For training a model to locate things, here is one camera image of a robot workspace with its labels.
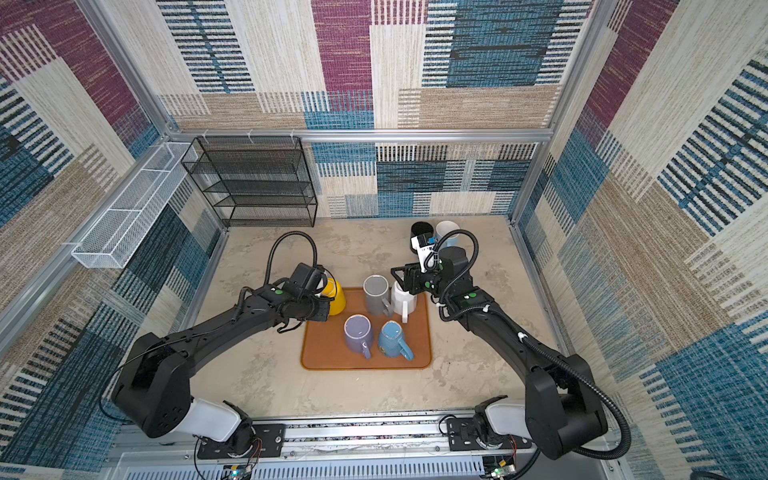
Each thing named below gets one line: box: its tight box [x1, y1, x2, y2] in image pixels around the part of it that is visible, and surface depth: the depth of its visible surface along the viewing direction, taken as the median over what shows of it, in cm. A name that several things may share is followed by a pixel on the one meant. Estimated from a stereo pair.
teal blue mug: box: [378, 320, 414, 361], surface depth 83 cm
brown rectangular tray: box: [301, 288, 431, 370], surface depth 89 cm
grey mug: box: [362, 274, 394, 318], surface depth 91 cm
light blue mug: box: [436, 220, 460, 247], surface depth 107 cm
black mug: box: [410, 221, 434, 238], surface depth 107 cm
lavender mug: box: [344, 313, 372, 360], surface depth 85 cm
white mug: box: [392, 280, 418, 324], surface depth 91 cm
